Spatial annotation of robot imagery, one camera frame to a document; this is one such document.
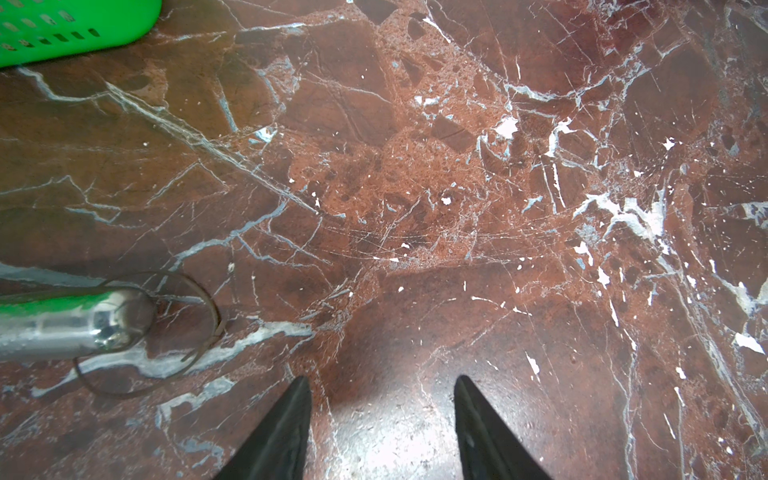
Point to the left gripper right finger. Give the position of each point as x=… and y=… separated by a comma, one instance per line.
x=488, y=448

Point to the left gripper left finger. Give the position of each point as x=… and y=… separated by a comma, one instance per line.
x=277, y=448

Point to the silver metal trowel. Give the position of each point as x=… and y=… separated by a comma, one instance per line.
x=71, y=323

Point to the green plastic basket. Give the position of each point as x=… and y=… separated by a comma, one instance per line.
x=38, y=30

